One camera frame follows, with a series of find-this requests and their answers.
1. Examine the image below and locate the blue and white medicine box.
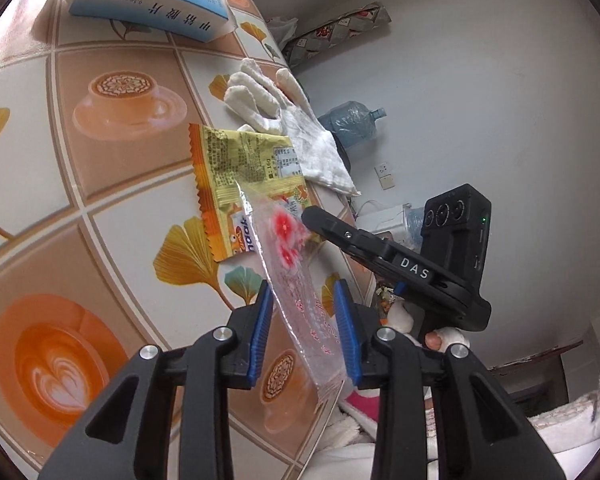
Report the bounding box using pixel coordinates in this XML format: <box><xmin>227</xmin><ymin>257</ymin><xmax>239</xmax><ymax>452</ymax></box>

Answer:
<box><xmin>45</xmin><ymin>0</ymin><xmax>238</xmax><ymax>43</ymax></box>

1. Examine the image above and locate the white plastic bag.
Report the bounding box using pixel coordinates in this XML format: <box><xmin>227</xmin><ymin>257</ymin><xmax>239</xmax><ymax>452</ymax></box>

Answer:
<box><xmin>267</xmin><ymin>16</ymin><xmax>301</xmax><ymax>56</ymax></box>

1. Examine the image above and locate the white fluffy clothing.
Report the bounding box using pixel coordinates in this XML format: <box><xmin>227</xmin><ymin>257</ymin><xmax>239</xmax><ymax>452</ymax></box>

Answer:
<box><xmin>320</xmin><ymin>370</ymin><xmax>600</xmax><ymax>480</ymax></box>

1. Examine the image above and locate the coffee print tablecloth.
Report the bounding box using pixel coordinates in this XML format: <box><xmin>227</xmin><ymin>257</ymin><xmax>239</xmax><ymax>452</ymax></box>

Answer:
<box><xmin>0</xmin><ymin>0</ymin><xmax>381</xmax><ymax>480</ymax></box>

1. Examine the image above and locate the clear red flower wrapper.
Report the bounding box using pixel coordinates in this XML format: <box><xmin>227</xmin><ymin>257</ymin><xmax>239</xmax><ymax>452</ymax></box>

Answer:
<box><xmin>235</xmin><ymin>180</ymin><xmax>356</xmax><ymax>403</ymax></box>

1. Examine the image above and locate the dark wooden furniture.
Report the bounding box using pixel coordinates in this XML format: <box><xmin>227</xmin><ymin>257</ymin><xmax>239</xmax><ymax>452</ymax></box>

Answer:
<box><xmin>490</xmin><ymin>340</ymin><xmax>586</xmax><ymax>406</ymax></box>

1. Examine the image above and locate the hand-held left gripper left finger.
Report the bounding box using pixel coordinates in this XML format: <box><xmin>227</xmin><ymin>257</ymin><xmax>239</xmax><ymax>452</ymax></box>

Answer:
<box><xmin>37</xmin><ymin>280</ymin><xmax>276</xmax><ymax>480</ymax></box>

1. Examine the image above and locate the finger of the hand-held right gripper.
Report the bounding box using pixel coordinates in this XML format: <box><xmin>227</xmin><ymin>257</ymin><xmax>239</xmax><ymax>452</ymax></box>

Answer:
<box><xmin>301</xmin><ymin>206</ymin><xmax>396</xmax><ymax>273</ymax></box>

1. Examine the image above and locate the empty clear water jug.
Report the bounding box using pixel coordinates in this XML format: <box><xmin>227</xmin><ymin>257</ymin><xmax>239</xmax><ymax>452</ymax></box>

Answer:
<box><xmin>317</xmin><ymin>101</ymin><xmax>387</xmax><ymax>148</ymax></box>

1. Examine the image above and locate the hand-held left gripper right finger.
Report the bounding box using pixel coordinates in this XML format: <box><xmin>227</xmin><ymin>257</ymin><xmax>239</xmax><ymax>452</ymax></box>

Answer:
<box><xmin>332</xmin><ymin>279</ymin><xmax>566</xmax><ymax>480</ymax></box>

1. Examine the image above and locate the rolled patterned cloth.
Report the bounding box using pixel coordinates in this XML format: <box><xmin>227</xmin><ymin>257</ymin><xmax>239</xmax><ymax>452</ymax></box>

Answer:
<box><xmin>280</xmin><ymin>2</ymin><xmax>393</xmax><ymax>66</ymax></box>

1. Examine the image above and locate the yellow snack packet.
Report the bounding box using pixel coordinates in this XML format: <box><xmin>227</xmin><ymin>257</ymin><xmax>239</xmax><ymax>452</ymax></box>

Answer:
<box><xmin>187</xmin><ymin>124</ymin><xmax>313</xmax><ymax>263</ymax></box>

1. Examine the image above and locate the white cotton glove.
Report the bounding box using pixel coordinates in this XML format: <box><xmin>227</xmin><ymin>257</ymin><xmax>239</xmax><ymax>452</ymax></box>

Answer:
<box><xmin>223</xmin><ymin>57</ymin><xmax>362</xmax><ymax>197</ymax></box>

